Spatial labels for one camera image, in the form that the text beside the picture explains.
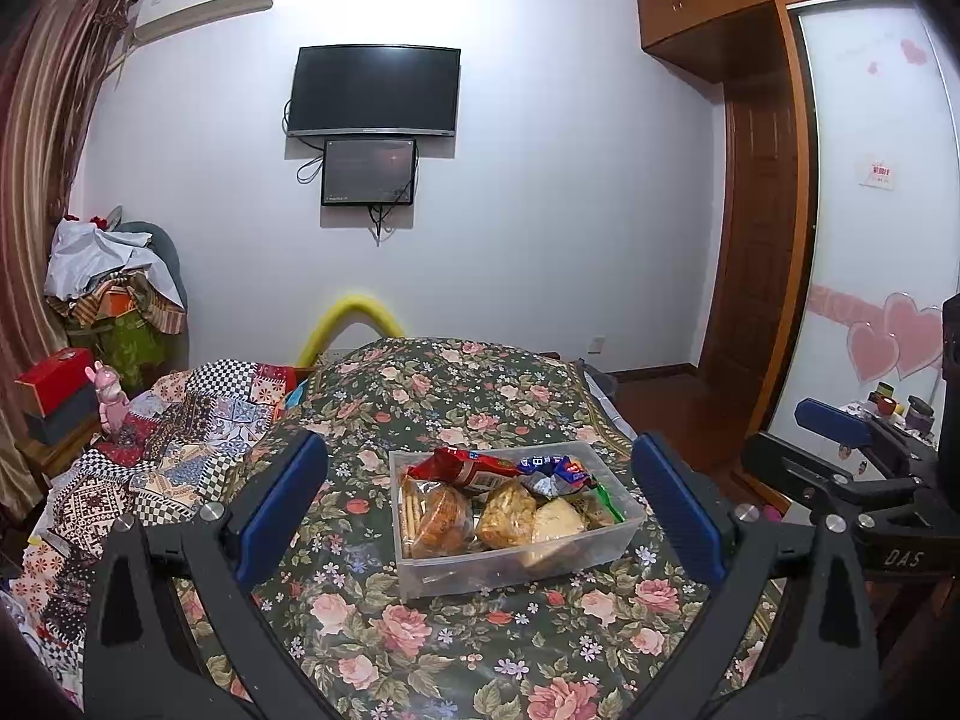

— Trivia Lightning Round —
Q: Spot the grey chair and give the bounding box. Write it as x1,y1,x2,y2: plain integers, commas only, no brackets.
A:
112,221,191,331

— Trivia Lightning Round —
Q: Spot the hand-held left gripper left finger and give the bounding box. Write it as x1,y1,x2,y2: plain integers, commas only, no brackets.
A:
81,427,331,720

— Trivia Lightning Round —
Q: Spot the round biscuit pack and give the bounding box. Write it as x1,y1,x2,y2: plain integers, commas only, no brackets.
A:
400,476,428,560

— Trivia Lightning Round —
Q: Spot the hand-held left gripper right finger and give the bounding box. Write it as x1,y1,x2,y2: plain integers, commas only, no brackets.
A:
630,431,880,720

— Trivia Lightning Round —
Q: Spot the blue orange snack packet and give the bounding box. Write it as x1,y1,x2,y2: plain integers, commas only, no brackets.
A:
517,452,595,500

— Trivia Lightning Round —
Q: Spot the pile of clothes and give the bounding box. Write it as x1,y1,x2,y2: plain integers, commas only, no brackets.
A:
43,214,188,391

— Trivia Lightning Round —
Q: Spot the pink heart sticker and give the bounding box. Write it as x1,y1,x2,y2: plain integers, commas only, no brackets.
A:
883,292,946,380
847,321,901,383

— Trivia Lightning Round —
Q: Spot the clear plastic container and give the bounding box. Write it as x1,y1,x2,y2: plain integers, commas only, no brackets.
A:
388,441,647,601

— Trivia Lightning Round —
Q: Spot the pink toy figure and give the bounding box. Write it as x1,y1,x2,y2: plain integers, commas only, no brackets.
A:
91,360,130,440

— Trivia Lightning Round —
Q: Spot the wooden overhead cabinet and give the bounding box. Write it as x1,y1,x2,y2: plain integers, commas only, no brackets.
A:
636,0,908,83

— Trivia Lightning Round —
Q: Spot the black cable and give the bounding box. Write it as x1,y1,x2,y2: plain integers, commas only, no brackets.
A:
367,180,418,242

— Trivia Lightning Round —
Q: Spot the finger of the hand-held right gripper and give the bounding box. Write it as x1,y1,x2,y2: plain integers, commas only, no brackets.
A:
741,431,931,533
793,397,942,481

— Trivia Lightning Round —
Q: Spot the red box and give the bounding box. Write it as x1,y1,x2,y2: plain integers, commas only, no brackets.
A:
15,347,98,417

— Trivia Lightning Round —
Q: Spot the small wall monitor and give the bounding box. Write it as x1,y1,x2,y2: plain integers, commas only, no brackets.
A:
321,136,418,207

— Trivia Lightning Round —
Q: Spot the wooden door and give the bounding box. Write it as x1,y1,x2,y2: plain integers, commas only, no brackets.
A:
701,79,818,466

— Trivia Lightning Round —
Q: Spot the dark grey box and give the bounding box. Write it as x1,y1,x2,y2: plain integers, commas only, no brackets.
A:
26,388,104,447

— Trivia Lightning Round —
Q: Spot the frosted sliding door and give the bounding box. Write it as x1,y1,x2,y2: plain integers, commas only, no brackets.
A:
787,0,960,458

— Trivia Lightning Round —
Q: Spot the striped brown curtain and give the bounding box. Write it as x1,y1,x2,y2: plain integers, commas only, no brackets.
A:
0,0,140,518

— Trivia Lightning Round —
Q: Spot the red snack packet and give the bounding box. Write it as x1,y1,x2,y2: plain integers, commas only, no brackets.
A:
407,448,522,496

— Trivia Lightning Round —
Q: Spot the brown pastry bag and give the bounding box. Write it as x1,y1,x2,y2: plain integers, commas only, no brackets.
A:
416,484,476,557

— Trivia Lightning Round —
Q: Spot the patchwork blanket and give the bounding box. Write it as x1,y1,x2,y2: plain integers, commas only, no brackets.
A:
15,360,301,661

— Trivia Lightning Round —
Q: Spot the floral tablecloth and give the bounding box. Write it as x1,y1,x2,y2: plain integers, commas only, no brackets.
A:
172,336,788,720

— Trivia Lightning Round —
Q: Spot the small green snack packet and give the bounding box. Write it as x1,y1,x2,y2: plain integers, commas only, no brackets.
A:
589,484,626,526

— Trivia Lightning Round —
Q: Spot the wooden bedside table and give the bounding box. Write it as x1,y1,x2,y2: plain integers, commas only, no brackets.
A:
15,424,106,496

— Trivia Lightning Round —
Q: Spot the wall television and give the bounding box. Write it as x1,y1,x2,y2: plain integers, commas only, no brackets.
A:
287,45,462,140

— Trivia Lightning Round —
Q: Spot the yellow foam tube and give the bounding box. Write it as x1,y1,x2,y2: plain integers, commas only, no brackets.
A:
296,292,406,368

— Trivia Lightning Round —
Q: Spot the wrapped pale bread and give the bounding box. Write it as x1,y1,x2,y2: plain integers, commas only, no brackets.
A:
529,499,587,567

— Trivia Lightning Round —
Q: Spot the golden fried snack bag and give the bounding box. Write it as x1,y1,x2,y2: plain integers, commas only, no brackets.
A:
476,480,538,548

